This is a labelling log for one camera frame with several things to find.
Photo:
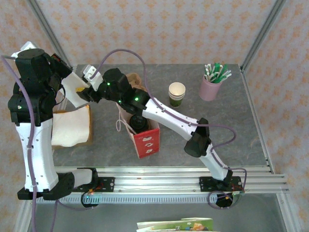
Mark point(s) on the white paper napkin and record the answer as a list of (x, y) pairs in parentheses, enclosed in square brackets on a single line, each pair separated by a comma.
[(72, 91)]

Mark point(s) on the green cup with black lid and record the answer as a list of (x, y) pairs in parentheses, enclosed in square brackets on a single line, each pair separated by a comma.
[(138, 123)]

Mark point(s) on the red white printed paper bag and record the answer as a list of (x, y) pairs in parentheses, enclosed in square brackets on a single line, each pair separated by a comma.
[(147, 145)]

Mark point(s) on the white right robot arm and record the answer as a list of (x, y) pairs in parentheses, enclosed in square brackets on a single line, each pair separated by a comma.
[(169, 116)]

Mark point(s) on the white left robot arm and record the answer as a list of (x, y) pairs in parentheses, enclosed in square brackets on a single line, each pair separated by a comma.
[(38, 149)]

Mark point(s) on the brown pulp cup carrier stack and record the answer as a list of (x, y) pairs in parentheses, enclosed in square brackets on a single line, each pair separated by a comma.
[(132, 78)]

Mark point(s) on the green paper cup stack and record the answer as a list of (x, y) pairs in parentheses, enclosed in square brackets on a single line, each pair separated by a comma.
[(177, 90)]

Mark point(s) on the pink straw holder cup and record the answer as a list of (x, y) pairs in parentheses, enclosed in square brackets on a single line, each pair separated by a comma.
[(209, 89)]

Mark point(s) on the green white wrapped straw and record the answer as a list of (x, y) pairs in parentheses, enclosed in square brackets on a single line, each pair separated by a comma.
[(225, 68), (228, 73), (207, 67), (217, 65)]

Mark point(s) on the aluminium frame post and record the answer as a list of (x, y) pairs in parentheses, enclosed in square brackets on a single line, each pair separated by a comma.
[(48, 29), (263, 31)]

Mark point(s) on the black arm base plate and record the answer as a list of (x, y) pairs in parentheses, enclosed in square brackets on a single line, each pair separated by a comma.
[(207, 184), (107, 184)]

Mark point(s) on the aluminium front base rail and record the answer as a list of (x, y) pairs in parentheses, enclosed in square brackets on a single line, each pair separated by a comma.
[(157, 181)]

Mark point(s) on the aluminium side rail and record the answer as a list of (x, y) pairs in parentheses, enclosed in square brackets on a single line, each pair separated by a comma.
[(256, 116)]

